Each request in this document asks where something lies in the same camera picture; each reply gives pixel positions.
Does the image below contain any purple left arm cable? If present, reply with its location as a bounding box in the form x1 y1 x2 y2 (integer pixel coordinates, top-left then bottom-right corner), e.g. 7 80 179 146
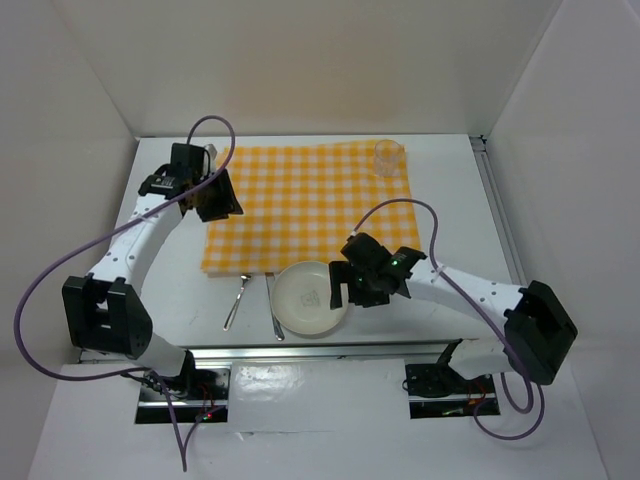
13 115 236 472

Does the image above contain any silver table knife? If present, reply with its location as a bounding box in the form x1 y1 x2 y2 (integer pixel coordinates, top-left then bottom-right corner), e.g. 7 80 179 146
265 272 285 341

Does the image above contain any clear plastic cup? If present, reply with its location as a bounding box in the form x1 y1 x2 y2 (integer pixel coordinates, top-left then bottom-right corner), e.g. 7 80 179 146
373 139 405 178

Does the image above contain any aluminium front rail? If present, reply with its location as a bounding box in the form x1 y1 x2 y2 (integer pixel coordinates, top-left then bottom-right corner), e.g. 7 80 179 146
191 340 454 363

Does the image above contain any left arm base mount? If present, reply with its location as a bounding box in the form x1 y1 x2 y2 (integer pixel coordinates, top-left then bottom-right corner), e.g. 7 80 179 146
125 365 231 425

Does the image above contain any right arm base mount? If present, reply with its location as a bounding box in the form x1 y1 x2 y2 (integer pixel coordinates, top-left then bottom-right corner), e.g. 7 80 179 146
401 363 500 419

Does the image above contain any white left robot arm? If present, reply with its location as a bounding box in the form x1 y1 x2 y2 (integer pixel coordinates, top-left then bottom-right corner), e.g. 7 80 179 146
62 143 243 399

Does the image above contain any yellow white checkered cloth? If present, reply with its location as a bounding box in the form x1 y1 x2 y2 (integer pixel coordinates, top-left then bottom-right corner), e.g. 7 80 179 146
201 140 411 275

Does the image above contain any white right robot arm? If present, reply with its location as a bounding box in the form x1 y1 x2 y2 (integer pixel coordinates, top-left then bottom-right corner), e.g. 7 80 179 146
329 233 578 392

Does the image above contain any cream round plate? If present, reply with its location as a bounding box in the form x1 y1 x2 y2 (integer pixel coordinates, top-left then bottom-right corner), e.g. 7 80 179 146
272 261 348 337

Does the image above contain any silver fork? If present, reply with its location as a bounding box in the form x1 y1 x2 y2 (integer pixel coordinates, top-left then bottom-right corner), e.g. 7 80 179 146
223 273 252 331

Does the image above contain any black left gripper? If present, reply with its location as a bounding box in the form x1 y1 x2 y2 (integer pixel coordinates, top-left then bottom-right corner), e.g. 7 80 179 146
191 168 243 223

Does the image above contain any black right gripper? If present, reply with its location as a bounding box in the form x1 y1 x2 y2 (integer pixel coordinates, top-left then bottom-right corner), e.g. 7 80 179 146
330 259 390 308

